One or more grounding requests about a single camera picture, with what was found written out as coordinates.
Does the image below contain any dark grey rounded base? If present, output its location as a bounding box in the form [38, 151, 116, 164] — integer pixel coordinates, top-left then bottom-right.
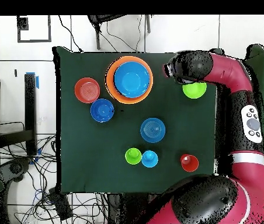
[0, 157, 32, 187]

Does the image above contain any black metal stand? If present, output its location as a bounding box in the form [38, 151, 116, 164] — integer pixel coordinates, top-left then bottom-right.
[86, 15, 152, 50]

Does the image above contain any light blue cup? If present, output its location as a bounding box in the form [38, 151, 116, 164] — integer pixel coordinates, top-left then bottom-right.
[141, 149, 159, 168]

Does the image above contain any black power strip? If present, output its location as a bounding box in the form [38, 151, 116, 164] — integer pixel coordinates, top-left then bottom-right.
[48, 187, 73, 221]

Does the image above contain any green bowl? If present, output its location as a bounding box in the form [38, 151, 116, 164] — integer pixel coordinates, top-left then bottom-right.
[182, 82, 207, 99]

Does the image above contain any dark green table cloth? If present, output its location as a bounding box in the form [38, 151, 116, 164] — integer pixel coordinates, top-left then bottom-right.
[51, 45, 224, 194]

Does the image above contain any large yellow-orange bowl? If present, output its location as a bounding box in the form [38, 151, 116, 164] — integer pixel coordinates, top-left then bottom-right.
[105, 55, 154, 104]

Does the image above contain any black metal frame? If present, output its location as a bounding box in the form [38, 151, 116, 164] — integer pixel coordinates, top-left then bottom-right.
[0, 72, 39, 157]

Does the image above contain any tangle of cables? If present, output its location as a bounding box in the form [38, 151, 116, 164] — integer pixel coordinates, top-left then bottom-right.
[0, 121, 109, 224]

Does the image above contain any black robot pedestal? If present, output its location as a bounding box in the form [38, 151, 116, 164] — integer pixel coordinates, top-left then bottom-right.
[106, 192, 161, 224]

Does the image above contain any orange-red ribbed bowl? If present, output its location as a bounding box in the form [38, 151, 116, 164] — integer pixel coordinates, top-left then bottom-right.
[74, 77, 101, 104]

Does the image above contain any large light blue bowl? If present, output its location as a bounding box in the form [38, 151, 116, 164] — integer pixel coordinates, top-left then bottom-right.
[113, 61, 151, 99]

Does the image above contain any dark blue bowl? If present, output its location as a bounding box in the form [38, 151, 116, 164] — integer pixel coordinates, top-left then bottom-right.
[90, 98, 115, 123]

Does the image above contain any green cup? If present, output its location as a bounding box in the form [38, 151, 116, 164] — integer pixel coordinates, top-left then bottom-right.
[124, 147, 143, 166]

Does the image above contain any orange-red cup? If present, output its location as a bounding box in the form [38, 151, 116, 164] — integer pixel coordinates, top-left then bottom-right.
[179, 153, 200, 173]

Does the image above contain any medium blue ribbed bowl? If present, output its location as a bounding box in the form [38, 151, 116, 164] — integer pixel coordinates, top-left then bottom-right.
[140, 117, 166, 144]

